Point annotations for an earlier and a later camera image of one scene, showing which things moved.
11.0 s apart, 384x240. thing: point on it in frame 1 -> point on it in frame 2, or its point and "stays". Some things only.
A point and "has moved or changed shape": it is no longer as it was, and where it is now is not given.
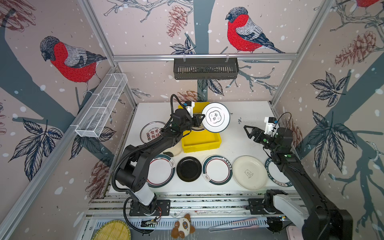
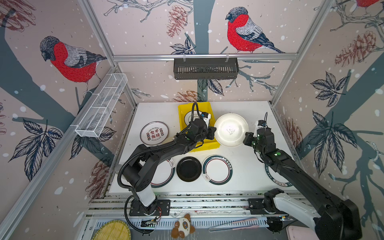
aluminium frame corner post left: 106,46 stays
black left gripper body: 188,125 -> 204,135
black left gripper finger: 199,118 -> 211,130
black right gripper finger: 251,131 -> 248,138
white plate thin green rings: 217,117 has moved or changed shape
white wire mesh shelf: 92,124 stays
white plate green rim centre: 217,170 stays
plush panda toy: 183,227 stays
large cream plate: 249,173 -> 231,129
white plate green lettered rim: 275,174 stays
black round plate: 189,169 stays
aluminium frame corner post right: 322,11 stays
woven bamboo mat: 113,230 stays
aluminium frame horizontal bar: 204,57 stays
